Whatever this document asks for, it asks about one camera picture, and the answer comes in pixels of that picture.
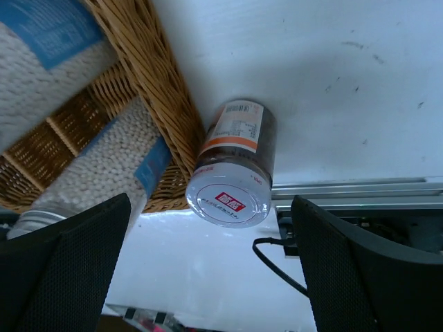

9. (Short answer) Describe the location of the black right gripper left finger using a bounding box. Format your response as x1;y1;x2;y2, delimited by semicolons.
1;194;131;331

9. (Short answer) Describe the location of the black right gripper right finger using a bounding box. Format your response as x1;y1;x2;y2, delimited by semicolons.
291;196;442;331

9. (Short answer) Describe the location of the silver-lid blue-label spice jar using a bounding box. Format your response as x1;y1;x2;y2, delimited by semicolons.
6;98;172;239

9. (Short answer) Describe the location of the white-lid dark sauce jar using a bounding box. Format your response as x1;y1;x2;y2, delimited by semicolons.
186;100;278;228

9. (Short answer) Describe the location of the silver-lid white spice jar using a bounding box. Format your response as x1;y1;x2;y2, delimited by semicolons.
1;1;117;151

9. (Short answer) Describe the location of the brown wicker basket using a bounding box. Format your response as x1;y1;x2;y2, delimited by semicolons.
1;1;204;212

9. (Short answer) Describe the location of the black cable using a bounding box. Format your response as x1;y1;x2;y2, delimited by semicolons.
252;237;309;299

